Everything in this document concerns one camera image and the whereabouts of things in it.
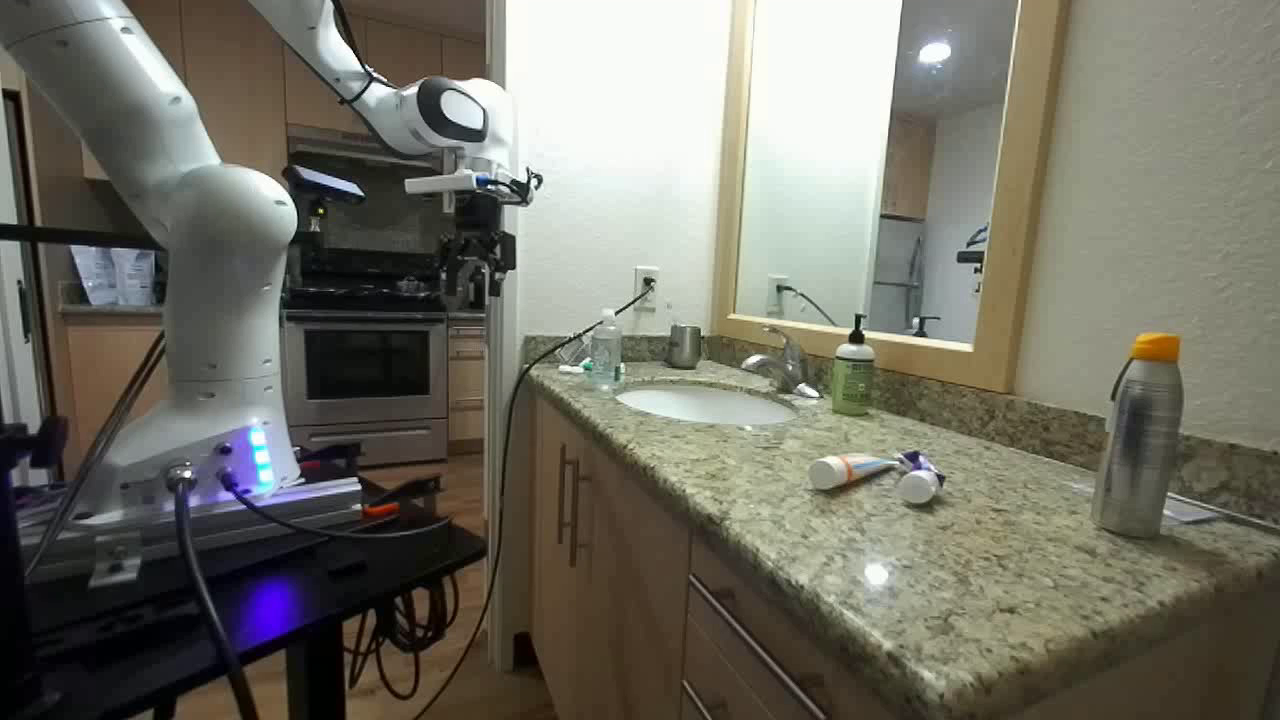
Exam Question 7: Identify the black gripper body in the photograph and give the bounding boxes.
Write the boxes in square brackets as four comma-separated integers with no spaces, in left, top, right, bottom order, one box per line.
[451,197,526,273]

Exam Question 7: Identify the grey metal toothbrush holder cup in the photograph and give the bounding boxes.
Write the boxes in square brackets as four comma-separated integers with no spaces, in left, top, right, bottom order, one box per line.
[665,321,710,372]

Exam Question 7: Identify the clear plastic bottle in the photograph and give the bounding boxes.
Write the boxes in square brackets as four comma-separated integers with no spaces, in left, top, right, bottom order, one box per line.
[586,310,629,396]

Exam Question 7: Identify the stainless steel oven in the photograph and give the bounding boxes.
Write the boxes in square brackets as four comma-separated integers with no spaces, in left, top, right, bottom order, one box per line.
[277,197,457,472]

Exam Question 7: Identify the orange black clamp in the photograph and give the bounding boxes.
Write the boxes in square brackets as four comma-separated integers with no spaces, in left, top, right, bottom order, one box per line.
[355,477,448,531]

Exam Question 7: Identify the white oval sink basin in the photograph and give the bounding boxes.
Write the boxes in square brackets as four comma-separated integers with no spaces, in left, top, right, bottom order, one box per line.
[612,380,799,431]

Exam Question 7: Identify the aluminium robot mounting plate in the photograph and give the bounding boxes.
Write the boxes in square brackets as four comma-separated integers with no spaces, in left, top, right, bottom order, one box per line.
[17,477,374,593]

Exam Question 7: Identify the chrome sink faucet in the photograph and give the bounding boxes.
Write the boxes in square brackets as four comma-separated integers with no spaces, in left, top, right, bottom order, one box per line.
[737,328,826,406]

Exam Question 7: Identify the light wood vanity cabinet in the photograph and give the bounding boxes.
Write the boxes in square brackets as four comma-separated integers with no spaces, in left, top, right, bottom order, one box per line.
[526,393,1280,720]

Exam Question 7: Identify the black robot table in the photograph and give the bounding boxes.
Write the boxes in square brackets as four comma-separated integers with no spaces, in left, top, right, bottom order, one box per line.
[0,518,493,720]

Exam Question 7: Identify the green soap pump bottle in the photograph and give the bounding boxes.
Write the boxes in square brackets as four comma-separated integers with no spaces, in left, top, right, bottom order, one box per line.
[828,314,881,420]

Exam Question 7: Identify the white toothpaste tube orange cap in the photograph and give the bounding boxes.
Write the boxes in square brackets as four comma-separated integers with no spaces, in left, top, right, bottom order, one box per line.
[807,448,904,497]

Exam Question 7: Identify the purple white tube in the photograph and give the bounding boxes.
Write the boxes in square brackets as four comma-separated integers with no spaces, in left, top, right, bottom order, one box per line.
[892,448,953,511]

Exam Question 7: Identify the black stand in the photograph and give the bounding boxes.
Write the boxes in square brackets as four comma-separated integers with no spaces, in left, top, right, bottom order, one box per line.
[0,413,73,720]

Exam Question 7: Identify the silver spray can orange cap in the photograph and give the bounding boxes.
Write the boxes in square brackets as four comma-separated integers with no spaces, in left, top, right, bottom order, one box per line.
[1091,328,1187,544]

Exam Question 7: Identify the flat pale plastic packet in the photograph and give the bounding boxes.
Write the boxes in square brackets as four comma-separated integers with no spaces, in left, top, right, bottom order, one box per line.
[1159,490,1225,529]

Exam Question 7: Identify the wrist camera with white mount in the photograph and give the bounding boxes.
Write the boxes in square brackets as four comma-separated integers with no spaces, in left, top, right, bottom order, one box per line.
[400,166,549,208]

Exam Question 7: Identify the white wall outlet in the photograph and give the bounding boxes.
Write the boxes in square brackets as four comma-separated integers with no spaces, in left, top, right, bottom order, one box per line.
[629,262,665,321]

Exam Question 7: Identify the black power cable with plug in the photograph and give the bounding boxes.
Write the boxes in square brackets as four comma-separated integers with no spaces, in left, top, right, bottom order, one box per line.
[410,273,662,720]

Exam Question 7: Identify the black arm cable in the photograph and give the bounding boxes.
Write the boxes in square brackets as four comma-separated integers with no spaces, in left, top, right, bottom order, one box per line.
[323,0,388,108]

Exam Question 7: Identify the metal cabinet door handle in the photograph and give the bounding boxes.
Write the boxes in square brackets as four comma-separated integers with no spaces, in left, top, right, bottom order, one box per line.
[552,444,575,550]
[569,451,593,571]

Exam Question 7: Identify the thin black base cable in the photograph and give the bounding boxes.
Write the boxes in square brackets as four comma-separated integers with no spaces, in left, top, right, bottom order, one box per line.
[211,465,460,550]

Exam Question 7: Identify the wooden kitchen wall cabinets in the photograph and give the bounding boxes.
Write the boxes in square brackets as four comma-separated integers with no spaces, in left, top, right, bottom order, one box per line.
[63,0,493,194]

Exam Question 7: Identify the black coiled cable bundle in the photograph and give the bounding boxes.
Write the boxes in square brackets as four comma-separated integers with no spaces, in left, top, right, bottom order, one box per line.
[341,570,465,710]

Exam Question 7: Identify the grey plug base cable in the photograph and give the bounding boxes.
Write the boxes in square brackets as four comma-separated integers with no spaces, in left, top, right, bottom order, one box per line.
[160,462,266,720]

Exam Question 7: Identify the wood framed wall mirror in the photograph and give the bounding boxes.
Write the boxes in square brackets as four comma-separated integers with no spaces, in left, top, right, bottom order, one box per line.
[710,0,1071,396]

